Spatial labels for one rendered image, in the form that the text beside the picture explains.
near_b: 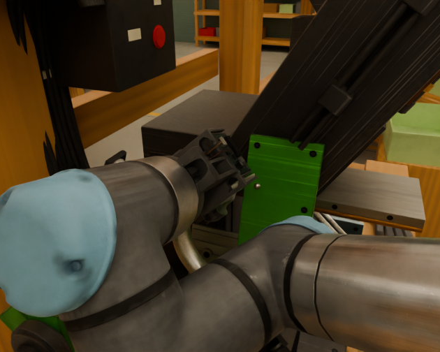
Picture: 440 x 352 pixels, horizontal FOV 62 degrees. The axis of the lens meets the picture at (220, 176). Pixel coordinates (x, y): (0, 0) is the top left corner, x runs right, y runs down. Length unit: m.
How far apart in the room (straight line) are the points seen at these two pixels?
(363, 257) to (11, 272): 0.20
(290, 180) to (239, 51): 0.83
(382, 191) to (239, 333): 0.56
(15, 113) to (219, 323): 0.40
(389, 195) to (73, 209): 0.64
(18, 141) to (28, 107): 0.05
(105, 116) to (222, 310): 0.63
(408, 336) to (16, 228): 0.21
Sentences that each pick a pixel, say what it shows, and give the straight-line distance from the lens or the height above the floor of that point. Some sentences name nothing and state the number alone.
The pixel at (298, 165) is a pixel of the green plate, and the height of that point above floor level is 1.24.
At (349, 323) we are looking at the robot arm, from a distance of 0.25.
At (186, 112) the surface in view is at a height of 1.24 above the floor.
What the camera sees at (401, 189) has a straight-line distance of 0.79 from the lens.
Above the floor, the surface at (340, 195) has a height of 1.13.
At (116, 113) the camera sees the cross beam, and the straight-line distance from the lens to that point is 0.86.
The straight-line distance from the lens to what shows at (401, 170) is 1.44.
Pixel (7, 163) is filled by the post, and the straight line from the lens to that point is 0.55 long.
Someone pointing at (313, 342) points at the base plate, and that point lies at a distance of 0.76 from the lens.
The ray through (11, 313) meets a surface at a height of 1.13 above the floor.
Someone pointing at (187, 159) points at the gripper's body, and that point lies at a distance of 0.33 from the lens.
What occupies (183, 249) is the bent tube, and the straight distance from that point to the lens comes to 0.58.
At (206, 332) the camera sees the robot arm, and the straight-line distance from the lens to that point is 0.25.
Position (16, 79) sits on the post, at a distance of 0.55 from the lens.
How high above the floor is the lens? 1.49
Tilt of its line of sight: 28 degrees down
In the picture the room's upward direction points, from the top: straight up
